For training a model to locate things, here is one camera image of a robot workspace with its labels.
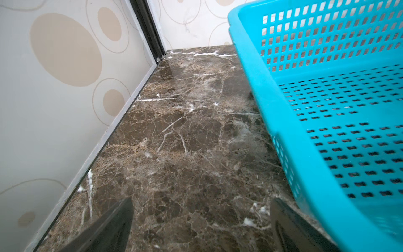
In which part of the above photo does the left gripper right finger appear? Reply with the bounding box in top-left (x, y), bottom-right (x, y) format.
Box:
top-left (270, 198), bottom-right (340, 252)

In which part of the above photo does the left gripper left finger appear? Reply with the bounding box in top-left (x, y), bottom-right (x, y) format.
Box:
top-left (61, 198), bottom-right (134, 252)

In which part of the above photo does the teal plastic basket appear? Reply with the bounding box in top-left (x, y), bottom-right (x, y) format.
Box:
top-left (228, 1), bottom-right (403, 252)

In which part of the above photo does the black vertical corner post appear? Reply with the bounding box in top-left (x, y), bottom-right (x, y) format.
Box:
top-left (130, 0), bottom-right (165, 63)

